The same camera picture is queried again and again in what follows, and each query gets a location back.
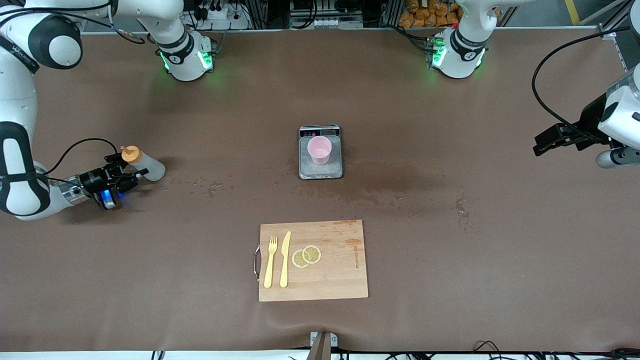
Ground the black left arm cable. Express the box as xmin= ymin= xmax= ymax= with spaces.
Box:
xmin=531 ymin=25 xmax=634 ymax=135

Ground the white terminal block row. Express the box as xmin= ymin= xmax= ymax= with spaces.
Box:
xmin=290 ymin=14 xmax=363 ymax=29

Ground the clear sauce bottle orange cap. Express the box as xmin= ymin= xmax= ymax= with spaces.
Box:
xmin=120 ymin=145 xmax=166 ymax=182

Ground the yellow plastic fork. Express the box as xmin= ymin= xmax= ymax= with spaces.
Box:
xmin=263 ymin=235 xmax=278 ymax=289

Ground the pink plastic cup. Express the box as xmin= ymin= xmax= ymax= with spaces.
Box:
xmin=307 ymin=136 xmax=333 ymax=166

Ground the grey digital kitchen scale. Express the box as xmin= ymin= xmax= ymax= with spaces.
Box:
xmin=298 ymin=125 xmax=344 ymax=180

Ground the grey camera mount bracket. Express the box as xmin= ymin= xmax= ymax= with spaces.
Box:
xmin=309 ymin=331 xmax=339 ymax=360

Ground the black cable bundle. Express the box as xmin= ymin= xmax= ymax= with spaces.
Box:
xmin=470 ymin=341 xmax=640 ymax=360

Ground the white power strip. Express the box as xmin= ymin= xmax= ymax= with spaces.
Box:
xmin=192 ymin=5 xmax=251 ymax=30

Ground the orange snack packets pile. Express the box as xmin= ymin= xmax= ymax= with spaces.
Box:
xmin=398 ymin=0 xmax=466 ymax=28

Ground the aluminium frame strut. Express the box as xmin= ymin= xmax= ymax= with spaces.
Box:
xmin=597 ymin=0 xmax=636 ymax=41

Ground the yellow plastic knife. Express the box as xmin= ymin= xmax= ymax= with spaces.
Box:
xmin=279 ymin=231 xmax=292 ymax=288

